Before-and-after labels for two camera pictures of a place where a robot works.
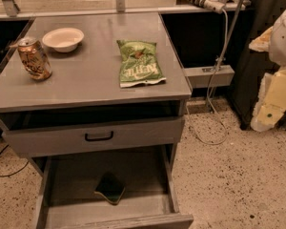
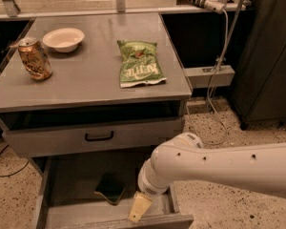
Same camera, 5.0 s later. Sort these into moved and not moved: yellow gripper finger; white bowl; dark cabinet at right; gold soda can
Moved: yellow gripper finger
Not moved: dark cabinet at right; white bowl; gold soda can
